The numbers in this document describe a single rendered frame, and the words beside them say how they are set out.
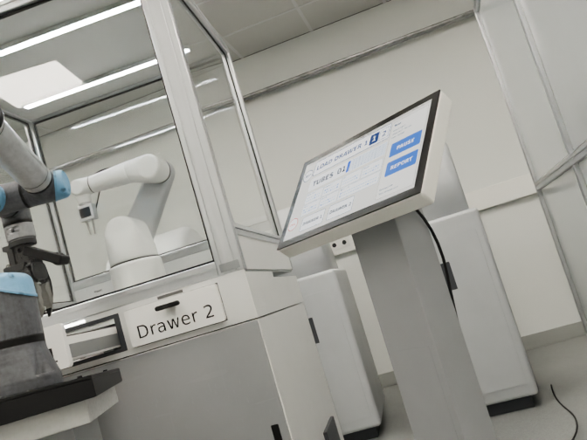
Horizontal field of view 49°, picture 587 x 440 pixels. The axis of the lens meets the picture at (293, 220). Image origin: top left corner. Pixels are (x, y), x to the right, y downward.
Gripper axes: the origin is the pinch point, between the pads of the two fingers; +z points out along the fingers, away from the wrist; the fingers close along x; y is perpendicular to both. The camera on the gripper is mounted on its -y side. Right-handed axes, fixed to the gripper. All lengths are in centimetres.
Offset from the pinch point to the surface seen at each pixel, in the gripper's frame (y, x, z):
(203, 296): -35.5, -21.3, 7.2
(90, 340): -6.9, -5.6, 10.5
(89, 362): 3.9, -23.1, 15.9
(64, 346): -8.2, 10.7, 10.6
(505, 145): -194, -325, -50
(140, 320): -15.4, -21.3, 8.6
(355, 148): -90, -11, -18
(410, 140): -103, 7, -12
